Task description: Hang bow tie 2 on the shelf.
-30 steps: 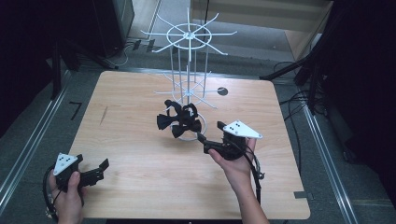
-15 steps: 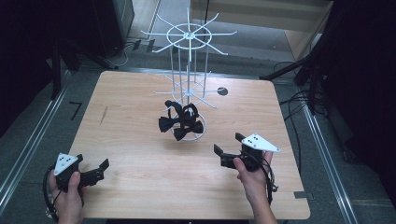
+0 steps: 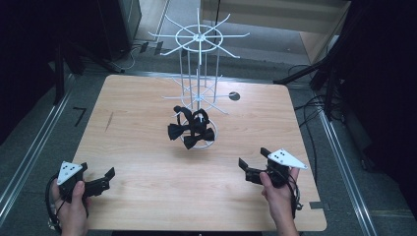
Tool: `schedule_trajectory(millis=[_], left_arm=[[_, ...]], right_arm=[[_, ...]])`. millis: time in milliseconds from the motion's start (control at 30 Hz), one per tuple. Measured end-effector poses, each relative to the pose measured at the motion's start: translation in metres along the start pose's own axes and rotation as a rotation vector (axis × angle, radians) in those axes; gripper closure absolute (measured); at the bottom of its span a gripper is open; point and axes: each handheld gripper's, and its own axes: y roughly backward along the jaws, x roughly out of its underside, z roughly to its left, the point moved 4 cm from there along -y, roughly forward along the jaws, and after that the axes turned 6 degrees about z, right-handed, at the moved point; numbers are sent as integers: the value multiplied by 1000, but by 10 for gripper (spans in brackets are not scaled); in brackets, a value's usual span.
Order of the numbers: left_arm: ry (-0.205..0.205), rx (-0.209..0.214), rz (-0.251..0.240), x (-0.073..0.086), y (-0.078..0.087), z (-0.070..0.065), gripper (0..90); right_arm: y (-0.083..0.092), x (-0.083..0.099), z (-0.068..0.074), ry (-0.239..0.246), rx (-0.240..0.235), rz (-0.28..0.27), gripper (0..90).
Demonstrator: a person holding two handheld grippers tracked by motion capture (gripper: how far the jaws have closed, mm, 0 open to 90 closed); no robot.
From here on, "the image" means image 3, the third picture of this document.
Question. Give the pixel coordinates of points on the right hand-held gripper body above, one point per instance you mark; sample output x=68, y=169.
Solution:
x=283, y=159

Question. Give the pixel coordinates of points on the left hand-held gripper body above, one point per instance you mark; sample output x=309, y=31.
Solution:
x=67, y=173

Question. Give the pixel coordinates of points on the person's right hand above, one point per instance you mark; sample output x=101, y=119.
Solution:
x=278, y=198

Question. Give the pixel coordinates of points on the person's left hand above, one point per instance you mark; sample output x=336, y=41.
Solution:
x=73, y=216

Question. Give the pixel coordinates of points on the round black table grommet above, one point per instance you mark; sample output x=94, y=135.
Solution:
x=235, y=96

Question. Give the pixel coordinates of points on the black metal stand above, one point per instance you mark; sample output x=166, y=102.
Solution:
x=59, y=75
x=327, y=85

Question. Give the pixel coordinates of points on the black power plug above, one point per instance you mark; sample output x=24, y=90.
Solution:
x=158, y=48

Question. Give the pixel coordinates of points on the light wooden platform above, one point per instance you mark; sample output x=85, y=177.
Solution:
x=278, y=14

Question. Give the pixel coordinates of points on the dark cabinet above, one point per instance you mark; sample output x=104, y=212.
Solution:
x=121, y=26

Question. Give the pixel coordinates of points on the metal floor rail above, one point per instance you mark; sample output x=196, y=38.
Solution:
x=36, y=147
x=341, y=164

